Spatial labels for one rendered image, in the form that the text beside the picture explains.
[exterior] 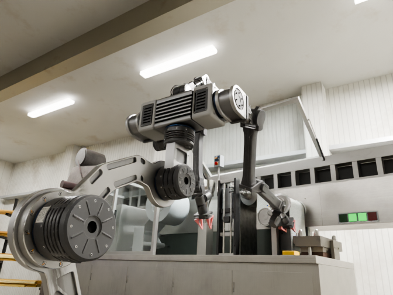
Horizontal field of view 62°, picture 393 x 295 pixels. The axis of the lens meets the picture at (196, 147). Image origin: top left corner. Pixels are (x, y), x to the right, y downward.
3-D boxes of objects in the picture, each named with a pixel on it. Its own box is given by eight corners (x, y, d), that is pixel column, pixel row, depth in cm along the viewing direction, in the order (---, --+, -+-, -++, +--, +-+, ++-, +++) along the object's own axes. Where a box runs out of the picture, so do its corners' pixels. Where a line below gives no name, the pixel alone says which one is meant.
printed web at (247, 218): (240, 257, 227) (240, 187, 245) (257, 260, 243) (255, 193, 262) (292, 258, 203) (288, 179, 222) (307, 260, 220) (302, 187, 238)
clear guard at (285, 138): (185, 133, 296) (186, 133, 296) (211, 176, 313) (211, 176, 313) (296, 100, 232) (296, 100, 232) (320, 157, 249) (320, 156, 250)
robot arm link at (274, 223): (286, 203, 195) (273, 199, 200) (277, 218, 189) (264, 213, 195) (288, 216, 202) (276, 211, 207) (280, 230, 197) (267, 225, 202)
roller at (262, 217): (257, 225, 225) (257, 208, 229) (274, 230, 243) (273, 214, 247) (272, 224, 218) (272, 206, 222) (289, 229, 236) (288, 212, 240)
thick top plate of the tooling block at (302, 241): (295, 246, 200) (294, 236, 202) (319, 251, 228) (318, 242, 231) (320, 246, 190) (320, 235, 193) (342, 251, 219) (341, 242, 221)
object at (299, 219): (290, 239, 207) (289, 209, 214) (305, 242, 224) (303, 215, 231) (291, 239, 207) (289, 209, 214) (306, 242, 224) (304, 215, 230)
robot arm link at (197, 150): (188, 126, 209) (203, 123, 203) (193, 129, 213) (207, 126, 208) (186, 192, 195) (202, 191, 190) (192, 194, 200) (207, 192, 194)
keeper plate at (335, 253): (331, 259, 200) (329, 240, 204) (337, 259, 207) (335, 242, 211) (335, 259, 198) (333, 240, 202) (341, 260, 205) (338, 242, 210)
